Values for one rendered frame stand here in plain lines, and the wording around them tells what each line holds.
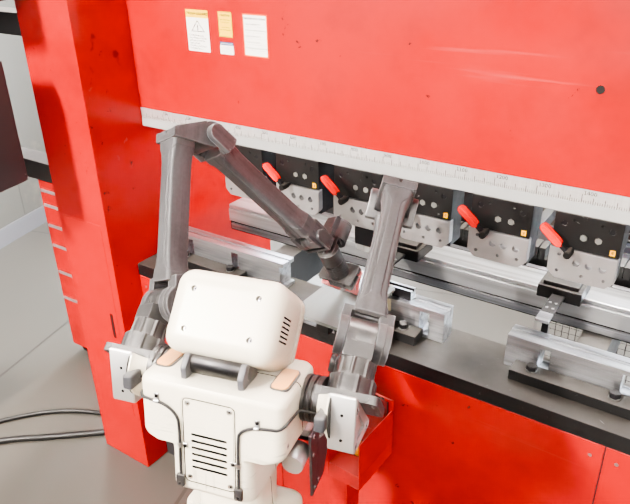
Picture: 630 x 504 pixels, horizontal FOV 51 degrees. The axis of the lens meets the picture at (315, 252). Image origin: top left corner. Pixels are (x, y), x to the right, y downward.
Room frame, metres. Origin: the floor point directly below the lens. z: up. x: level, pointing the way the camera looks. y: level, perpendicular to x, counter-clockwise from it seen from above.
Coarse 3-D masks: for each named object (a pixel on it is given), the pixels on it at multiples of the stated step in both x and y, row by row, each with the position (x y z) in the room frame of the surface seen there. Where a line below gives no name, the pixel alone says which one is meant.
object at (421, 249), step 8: (400, 240) 1.88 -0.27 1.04; (408, 240) 1.88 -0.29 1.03; (400, 248) 1.85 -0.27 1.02; (408, 248) 1.85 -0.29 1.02; (416, 248) 1.84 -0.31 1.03; (424, 248) 1.86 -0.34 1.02; (432, 248) 1.91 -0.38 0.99; (400, 256) 1.83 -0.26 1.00; (408, 256) 1.84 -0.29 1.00; (416, 256) 1.82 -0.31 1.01
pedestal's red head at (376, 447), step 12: (384, 396) 1.36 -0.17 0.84; (384, 420) 1.31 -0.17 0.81; (372, 432) 1.27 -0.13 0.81; (384, 432) 1.31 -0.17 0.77; (360, 444) 1.22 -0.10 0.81; (372, 444) 1.27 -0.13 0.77; (384, 444) 1.31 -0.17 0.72; (336, 456) 1.29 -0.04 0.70; (348, 456) 1.29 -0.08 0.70; (360, 456) 1.22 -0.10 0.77; (372, 456) 1.27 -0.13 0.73; (384, 456) 1.32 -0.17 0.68; (324, 468) 1.28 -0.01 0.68; (336, 468) 1.26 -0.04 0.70; (348, 468) 1.25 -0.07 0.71; (360, 468) 1.22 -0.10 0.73; (372, 468) 1.27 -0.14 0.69; (348, 480) 1.24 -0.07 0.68; (360, 480) 1.22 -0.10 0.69
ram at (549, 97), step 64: (128, 0) 2.15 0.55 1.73; (192, 0) 2.00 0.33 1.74; (256, 0) 1.87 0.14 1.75; (320, 0) 1.75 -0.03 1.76; (384, 0) 1.65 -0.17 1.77; (448, 0) 1.56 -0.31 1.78; (512, 0) 1.48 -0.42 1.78; (576, 0) 1.41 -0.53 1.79; (192, 64) 2.01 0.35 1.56; (256, 64) 1.88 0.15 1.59; (320, 64) 1.76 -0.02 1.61; (384, 64) 1.65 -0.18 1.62; (448, 64) 1.56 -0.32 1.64; (512, 64) 1.47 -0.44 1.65; (576, 64) 1.40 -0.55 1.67; (256, 128) 1.89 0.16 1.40; (320, 128) 1.76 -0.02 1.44; (384, 128) 1.65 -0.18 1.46; (448, 128) 1.55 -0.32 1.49; (512, 128) 1.46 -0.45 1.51; (576, 128) 1.38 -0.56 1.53; (512, 192) 1.45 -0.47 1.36
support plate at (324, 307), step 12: (324, 288) 1.65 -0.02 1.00; (312, 300) 1.58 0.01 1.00; (324, 300) 1.58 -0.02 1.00; (336, 300) 1.58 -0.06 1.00; (348, 300) 1.58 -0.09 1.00; (312, 312) 1.52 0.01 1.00; (324, 312) 1.52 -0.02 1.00; (336, 312) 1.52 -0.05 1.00; (324, 324) 1.47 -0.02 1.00; (336, 324) 1.46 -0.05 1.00
